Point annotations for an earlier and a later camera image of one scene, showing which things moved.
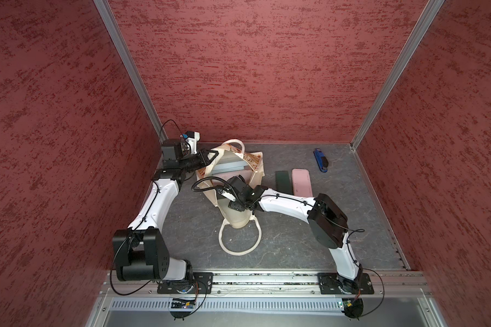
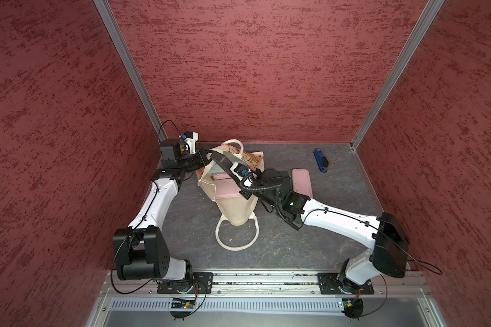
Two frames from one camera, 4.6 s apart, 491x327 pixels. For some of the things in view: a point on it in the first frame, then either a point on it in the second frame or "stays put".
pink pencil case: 301,184 stays put
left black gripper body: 194,161 stays put
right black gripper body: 239,204 → 247,192
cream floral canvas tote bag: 229,161 stays put
